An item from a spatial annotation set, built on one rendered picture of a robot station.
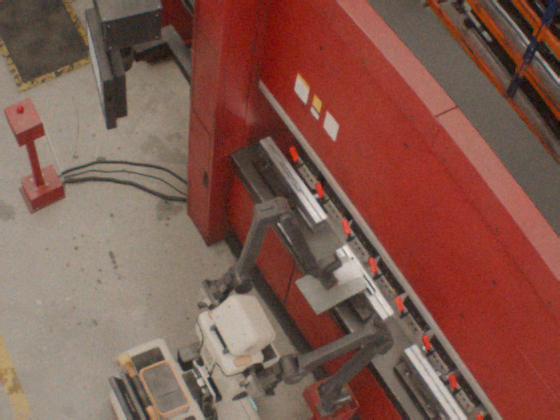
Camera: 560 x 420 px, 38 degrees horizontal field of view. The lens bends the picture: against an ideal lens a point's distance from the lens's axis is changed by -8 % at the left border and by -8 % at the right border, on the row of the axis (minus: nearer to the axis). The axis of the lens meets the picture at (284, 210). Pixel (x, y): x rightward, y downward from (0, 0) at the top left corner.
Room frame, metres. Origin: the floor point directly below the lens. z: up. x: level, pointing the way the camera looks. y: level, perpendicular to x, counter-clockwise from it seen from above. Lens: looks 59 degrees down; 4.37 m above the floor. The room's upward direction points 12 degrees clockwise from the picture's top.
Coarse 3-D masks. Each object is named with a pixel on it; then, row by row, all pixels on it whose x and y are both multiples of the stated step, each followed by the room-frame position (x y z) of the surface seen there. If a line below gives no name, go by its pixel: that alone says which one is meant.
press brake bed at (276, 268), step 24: (240, 192) 2.23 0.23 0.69; (240, 216) 2.21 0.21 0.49; (240, 240) 2.25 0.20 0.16; (264, 240) 2.05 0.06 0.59; (264, 264) 2.02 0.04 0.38; (288, 264) 1.90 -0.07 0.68; (264, 288) 2.05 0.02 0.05; (288, 288) 1.87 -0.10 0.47; (288, 312) 1.87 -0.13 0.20; (312, 312) 1.72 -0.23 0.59; (288, 336) 1.81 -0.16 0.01; (312, 336) 1.68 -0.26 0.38; (336, 336) 1.58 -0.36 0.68; (336, 360) 1.53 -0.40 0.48; (360, 384) 1.40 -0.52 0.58; (360, 408) 1.34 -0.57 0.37; (384, 408) 1.26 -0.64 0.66
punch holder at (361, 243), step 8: (352, 224) 1.82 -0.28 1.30; (352, 232) 1.81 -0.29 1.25; (360, 232) 1.78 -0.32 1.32; (352, 240) 1.79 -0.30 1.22; (360, 240) 1.77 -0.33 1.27; (368, 240) 1.74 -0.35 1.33; (360, 248) 1.76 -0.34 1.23; (368, 248) 1.73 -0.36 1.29; (360, 256) 1.74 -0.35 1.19; (368, 256) 1.72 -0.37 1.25; (376, 256) 1.75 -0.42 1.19
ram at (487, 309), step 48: (288, 0) 2.30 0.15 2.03; (288, 48) 2.27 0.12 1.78; (336, 48) 2.07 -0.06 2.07; (288, 96) 2.23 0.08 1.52; (336, 96) 2.02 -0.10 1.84; (384, 96) 1.86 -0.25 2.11; (336, 144) 1.98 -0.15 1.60; (384, 144) 1.81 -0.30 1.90; (336, 192) 1.92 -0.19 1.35; (384, 192) 1.75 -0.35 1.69; (432, 192) 1.61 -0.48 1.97; (384, 240) 1.69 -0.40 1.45; (432, 240) 1.54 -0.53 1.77; (480, 240) 1.42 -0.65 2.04; (432, 288) 1.47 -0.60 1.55; (480, 288) 1.35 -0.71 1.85; (528, 288) 1.24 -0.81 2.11; (480, 336) 1.26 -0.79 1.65; (528, 336) 1.16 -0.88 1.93; (480, 384) 1.16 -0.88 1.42; (528, 384) 1.07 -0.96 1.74
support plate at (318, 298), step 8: (344, 256) 1.83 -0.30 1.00; (296, 280) 1.67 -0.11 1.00; (304, 280) 1.67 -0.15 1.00; (312, 280) 1.68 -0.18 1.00; (352, 280) 1.72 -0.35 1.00; (360, 280) 1.73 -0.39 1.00; (304, 288) 1.64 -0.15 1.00; (312, 288) 1.64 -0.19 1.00; (320, 288) 1.65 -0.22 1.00; (336, 288) 1.67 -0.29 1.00; (344, 288) 1.67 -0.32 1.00; (352, 288) 1.68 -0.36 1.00; (360, 288) 1.69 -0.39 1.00; (304, 296) 1.60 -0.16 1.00; (312, 296) 1.61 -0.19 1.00; (320, 296) 1.61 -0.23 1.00; (328, 296) 1.62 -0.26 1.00; (336, 296) 1.63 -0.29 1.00; (344, 296) 1.64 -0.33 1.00; (312, 304) 1.57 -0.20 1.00; (320, 304) 1.58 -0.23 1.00; (328, 304) 1.58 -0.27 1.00; (320, 312) 1.54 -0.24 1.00
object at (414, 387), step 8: (400, 368) 1.38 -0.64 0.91; (408, 368) 1.39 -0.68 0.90; (400, 376) 1.35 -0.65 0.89; (408, 376) 1.35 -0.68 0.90; (408, 384) 1.31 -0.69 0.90; (416, 384) 1.32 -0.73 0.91; (416, 392) 1.28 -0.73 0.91; (424, 392) 1.29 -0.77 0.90; (416, 400) 1.25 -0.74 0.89; (424, 400) 1.25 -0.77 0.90; (424, 408) 1.21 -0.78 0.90; (432, 416) 1.18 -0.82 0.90
